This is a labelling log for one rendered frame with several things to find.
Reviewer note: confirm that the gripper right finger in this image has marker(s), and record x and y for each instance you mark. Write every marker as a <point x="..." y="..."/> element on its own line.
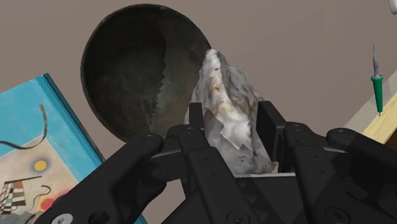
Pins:
<point x="313" y="161"/>

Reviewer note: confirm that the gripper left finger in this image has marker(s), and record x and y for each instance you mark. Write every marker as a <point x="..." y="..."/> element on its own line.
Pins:
<point x="204" y="173"/>

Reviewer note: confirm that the white grey rock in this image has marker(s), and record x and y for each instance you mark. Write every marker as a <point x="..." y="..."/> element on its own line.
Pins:
<point x="228" y="102"/>

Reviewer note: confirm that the dark round bowl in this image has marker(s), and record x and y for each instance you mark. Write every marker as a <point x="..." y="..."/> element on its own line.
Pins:
<point x="130" y="71"/>

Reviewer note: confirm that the blue book with abstract cover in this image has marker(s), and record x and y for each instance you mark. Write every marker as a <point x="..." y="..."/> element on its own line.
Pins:
<point x="29" y="136"/>

